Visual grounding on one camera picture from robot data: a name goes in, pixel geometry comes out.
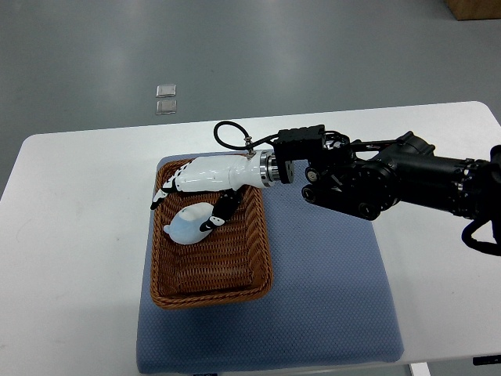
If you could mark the white robotic hand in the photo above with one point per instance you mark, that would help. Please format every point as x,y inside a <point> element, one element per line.
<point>227,172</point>

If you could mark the light blue plush toy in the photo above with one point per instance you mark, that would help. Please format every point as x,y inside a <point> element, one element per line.
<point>189,225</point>

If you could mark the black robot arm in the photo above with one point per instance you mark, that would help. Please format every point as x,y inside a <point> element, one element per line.
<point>357,178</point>

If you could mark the brown wicker basket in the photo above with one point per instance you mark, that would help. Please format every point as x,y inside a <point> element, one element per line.
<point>232,264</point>

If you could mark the lower metal floor plate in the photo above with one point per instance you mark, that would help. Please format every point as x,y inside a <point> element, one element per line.
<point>166,106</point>

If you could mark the metal floor plate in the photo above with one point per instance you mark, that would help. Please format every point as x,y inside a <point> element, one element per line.
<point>166,90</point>
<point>166,106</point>

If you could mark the upper metal floor plate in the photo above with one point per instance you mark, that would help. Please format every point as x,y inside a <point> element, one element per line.
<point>166,90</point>

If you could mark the blue quilted mat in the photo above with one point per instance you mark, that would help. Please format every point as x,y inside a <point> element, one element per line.
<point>330,302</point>

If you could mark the white table leg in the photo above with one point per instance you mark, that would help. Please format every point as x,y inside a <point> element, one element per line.
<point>419,369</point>

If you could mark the brown cardboard box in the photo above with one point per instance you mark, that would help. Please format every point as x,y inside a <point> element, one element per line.
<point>474,9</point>

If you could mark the black table control panel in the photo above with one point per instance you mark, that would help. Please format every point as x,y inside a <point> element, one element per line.
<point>486,360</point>

